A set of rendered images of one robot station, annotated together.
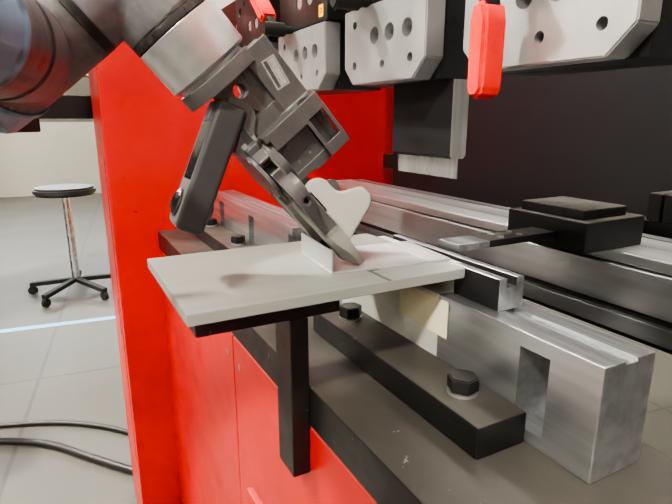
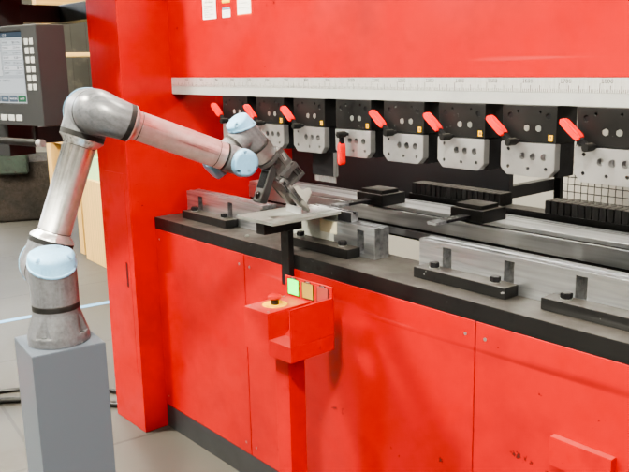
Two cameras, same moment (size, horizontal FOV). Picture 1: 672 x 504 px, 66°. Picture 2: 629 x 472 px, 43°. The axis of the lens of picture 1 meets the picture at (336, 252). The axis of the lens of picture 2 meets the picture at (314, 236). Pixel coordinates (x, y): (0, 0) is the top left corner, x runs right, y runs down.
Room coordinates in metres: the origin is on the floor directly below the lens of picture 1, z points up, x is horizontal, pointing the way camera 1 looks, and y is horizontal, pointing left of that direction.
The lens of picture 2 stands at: (-1.85, 0.45, 1.44)
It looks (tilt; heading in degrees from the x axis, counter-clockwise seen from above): 12 degrees down; 348
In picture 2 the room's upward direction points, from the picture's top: 1 degrees counter-clockwise
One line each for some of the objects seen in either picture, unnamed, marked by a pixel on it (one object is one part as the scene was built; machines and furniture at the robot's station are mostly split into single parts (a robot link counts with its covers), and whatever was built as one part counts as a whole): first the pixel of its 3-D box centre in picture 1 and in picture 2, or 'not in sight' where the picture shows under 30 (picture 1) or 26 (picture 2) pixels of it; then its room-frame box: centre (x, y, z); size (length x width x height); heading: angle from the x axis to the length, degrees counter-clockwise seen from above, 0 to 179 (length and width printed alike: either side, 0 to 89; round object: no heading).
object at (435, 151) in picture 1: (427, 129); (325, 166); (0.57, -0.10, 1.13); 0.10 x 0.02 x 0.10; 28
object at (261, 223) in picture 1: (257, 227); (228, 209); (1.05, 0.16, 0.92); 0.50 x 0.06 x 0.10; 28
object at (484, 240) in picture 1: (532, 226); (364, 198); (0.63, -0.24, 1.01); 0.26 x 0.12 x 0.05; 118
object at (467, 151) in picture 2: not in sight; (471, 135); (0.06, -0.36, 1.26); 0.15 x 0.09 x 0.17; 28
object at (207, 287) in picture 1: (300, 268); (289, 214); (0.50, 0.03, 1.00); 0.26 x 0.18 x 0.01; 118
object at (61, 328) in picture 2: not in sight; (57, 320); (0.16, 0.69, 0.82); 0.15 x 0.15 x 0.10
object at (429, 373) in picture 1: (396, 362); (320, 245); (0.50, -0.06, 0.89); 0.30 x 0.05 x 0.03; 28
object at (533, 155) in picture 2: not in sight; (537, 140); (-0.12, -0.46, 1.26); 0.15 x 0.09 x 0.17; 28
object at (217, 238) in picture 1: (223, 241); (209, 218); (1.07, 0.24, 0.89); 0.30 x 0.05 x 0.03; 28
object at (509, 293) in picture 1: (440, 266); (332, 213); (0.54, -0.11, 0.99); 0.20 x 0.03 x 0.03; 28
